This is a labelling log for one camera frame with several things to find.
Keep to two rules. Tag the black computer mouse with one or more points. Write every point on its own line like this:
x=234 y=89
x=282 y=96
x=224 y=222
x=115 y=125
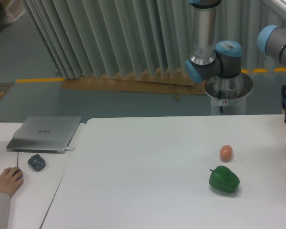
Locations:
x=17 y=175

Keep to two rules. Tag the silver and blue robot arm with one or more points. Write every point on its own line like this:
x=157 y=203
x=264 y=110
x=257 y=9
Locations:
x=219 y=65

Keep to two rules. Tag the green bell pepper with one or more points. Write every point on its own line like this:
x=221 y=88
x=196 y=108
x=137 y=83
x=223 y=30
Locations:
x=223 y=179

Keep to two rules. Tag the person's hand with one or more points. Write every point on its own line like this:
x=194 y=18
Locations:
x=7 y=184

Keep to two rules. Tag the brown egg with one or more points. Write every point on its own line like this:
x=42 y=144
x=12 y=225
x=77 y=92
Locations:
x=226 y=153

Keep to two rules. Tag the brown cardboard sheet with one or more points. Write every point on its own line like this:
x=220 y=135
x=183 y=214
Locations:
x=103 y=84

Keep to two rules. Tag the pale green folding curtain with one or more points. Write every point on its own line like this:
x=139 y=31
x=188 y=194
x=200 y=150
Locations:
x=110 y=37

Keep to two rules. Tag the silver closed laptop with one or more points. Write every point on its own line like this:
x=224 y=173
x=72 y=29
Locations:
x=47 y=134

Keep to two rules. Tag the small dark grey gadget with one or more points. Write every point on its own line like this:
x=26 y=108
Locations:
x=37 y=162

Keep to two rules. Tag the clear plastic wrapped bundle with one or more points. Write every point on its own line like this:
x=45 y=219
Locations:
x=12 y=11

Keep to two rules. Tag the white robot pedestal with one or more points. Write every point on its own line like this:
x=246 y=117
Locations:
x=228 y=95

